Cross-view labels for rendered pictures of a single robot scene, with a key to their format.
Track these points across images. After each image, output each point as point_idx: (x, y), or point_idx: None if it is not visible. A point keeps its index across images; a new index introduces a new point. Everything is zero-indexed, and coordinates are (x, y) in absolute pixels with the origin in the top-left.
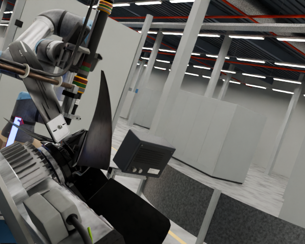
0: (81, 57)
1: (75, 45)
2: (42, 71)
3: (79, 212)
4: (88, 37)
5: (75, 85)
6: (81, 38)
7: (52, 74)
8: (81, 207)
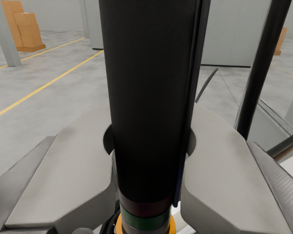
0: (182, 172)
1: (259, 148)
2: (287, 139)
3: (187, 155)
4: (201, 43)
5: (175, 210)
6: (256, 60)
7: (267, 151)
8: (185, 156)
